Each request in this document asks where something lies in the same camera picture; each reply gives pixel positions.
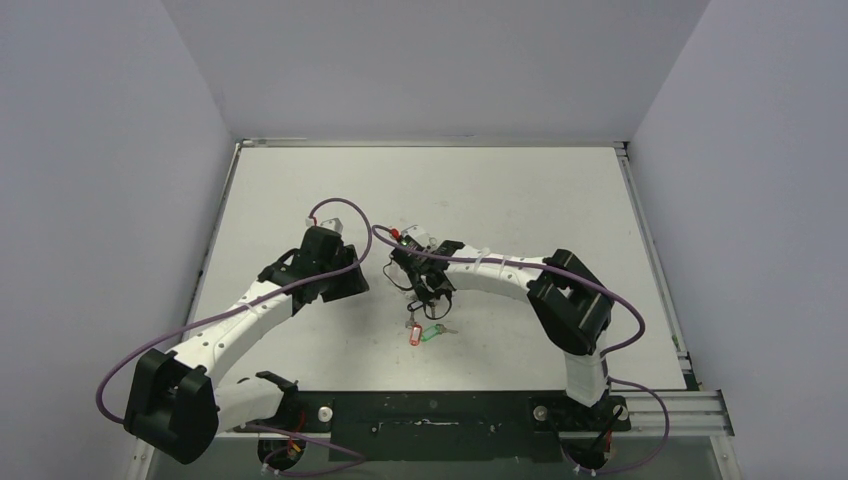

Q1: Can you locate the green tagged key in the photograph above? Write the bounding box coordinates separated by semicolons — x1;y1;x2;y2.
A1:
420;323;458;342

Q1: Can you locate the red tagged key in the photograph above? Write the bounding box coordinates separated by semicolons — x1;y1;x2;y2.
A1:
405;319;423;347

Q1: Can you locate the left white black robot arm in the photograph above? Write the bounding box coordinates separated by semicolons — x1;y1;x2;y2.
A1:
122;218;369;464

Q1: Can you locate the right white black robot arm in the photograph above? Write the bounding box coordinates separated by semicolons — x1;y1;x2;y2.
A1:
388;226;613;429

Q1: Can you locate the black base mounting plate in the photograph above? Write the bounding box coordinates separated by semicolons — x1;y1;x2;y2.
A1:
263;390;631;463

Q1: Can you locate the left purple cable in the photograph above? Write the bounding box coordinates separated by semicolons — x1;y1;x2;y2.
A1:
95;197;374;478

